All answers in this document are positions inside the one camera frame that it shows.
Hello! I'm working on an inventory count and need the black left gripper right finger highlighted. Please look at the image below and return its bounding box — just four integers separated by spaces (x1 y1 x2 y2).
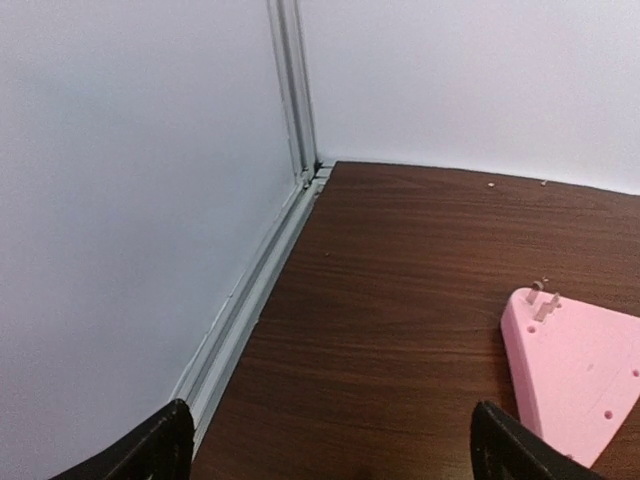
470 399 620 479

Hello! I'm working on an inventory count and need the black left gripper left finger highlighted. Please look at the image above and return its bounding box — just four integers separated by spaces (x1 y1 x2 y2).
56 399 194 480

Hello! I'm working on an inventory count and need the left aluminium frame post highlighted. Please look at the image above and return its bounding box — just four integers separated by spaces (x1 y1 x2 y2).
267 0 321 186

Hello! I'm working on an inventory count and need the left aluminium floor rail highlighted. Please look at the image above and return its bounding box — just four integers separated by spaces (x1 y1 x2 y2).
171 166 332 449

